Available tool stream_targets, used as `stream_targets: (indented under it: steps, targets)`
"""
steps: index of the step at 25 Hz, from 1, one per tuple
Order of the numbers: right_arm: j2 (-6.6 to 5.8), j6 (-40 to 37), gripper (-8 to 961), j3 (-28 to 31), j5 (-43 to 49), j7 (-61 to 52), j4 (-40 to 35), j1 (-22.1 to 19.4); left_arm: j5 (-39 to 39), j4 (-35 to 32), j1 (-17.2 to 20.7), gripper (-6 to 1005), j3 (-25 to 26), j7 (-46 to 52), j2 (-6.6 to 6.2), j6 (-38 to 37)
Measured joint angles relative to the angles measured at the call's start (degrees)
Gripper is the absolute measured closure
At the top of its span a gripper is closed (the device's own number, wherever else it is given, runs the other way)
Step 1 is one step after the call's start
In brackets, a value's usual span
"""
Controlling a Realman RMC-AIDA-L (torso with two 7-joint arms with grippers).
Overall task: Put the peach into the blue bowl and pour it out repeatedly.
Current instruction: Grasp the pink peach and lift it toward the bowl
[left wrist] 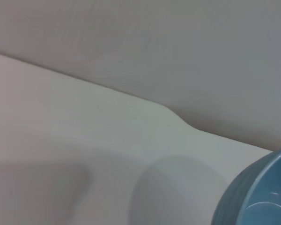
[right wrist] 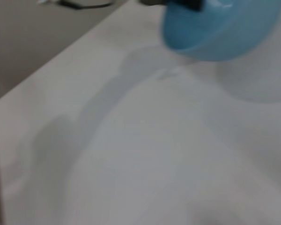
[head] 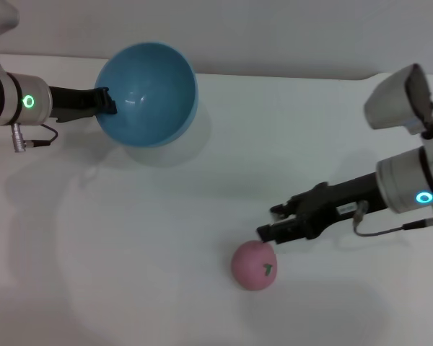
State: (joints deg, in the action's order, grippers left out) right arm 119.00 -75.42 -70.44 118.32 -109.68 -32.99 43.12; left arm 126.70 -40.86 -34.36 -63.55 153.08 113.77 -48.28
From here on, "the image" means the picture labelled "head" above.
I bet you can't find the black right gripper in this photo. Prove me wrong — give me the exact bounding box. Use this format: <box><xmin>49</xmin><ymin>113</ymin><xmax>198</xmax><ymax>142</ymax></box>
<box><xmin>256</xmin><ymin>172</ymin><xmax>389</xmax><ymax>247</ymax></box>

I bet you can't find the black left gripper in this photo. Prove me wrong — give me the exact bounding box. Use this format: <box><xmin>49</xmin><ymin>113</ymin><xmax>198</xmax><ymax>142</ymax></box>
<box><xmin>47</xmin><ymin>85</ymin><xmax>118</xmax><ymax>124</ymax></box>

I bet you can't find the blue bowl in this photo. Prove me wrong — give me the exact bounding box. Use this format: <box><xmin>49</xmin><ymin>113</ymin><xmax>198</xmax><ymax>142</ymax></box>
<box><xmin>94</xmin><ymin>42</ymin><xmax>200</xmax><ymax>148</ymax></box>

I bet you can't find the pink toy peach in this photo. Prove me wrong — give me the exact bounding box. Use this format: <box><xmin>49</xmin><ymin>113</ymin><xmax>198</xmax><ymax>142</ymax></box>
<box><xmin>231</xmin><ymin>240</ymin><xmax>279</xmax><ymax>292</ymax></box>

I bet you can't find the left arm cable with plug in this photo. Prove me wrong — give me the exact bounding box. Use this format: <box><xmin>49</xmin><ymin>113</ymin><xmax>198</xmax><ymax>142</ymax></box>
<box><xmin>10</xmin><ymin>122</ymin><xmax>59</xmax><ymax>154</ymax></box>

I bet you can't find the arm cable with plug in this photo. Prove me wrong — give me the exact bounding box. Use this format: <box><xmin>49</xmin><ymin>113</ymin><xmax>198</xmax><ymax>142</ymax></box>
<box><xmin>10</xmin><ymin>122</ymin><xmax>59</xmax><ymax>154</ymax></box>
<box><xmin>351</xmin><ymin>200</ymin><xmax>433</xmax><ymax>237</ymax></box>

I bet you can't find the right arm cable with plug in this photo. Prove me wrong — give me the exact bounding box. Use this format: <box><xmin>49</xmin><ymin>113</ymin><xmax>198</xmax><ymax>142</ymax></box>
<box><xmin>351</xmin><ymin>200</ymin><xmax>433</xmax><ymax>237</ymax></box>

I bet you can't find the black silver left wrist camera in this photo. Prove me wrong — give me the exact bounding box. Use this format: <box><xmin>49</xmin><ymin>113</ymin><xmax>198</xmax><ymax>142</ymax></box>
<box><xmin>0</xmin><ymin>0</ymin><xmax>20</xmax><ymax>73</ymax></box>

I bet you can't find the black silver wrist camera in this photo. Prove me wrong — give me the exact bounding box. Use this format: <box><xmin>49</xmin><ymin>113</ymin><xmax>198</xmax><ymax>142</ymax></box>
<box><xmin>363</xmin><ymin>63</ymin><xmax>433</xmax><ymax>167</ymax></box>
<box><xmin>0</xmin><ymin>0</ymin><xmax>20</xmax><ymax>73</ymax></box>

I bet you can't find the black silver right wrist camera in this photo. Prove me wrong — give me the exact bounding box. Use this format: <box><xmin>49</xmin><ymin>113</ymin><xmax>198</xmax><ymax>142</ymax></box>
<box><xmin>363</xmin><ymin>63</ymin><xmax>433</xmax><ymax>167</ymax></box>

